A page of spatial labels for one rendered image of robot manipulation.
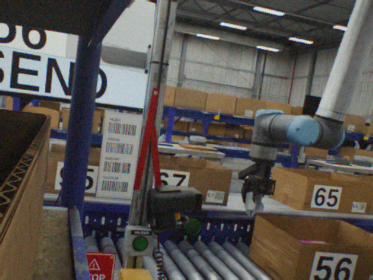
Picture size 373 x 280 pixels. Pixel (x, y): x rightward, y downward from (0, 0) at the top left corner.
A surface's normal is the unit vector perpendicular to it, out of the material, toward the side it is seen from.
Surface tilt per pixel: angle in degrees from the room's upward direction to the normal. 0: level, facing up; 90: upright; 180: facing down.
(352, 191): 90
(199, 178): 90
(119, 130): 90
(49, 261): 0
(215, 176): 90
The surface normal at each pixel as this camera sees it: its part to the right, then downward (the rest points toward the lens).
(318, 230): 0.18, 0.11
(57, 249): 0.13, -0.99
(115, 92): 0.54, 0.09
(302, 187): -0.96, -0.10
